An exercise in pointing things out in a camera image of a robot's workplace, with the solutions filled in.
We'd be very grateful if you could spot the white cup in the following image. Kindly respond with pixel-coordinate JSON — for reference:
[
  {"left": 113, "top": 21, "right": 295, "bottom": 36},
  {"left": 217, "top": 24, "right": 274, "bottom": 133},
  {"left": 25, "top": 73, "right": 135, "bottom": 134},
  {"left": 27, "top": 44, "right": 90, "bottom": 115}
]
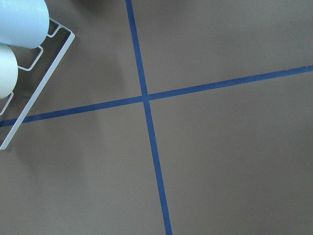
[{"left": 0, "top": 44, "right": 18, "bottom": 99}]

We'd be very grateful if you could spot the blue cup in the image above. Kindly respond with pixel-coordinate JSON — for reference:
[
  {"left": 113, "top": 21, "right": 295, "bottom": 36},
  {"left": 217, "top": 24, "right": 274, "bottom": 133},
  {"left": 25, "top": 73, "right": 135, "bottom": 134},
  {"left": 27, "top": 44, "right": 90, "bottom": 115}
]
[{"left": 0, "top": 0, "right": 49, "bottom": 49}]

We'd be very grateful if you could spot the wire cup rack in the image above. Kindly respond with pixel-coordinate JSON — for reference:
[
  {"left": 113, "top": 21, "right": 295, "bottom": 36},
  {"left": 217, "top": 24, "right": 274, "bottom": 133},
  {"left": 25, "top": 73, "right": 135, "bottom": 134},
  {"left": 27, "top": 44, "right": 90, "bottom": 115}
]
[{"left": 0, "top": 18, "right": 75, "bottom": 150}]

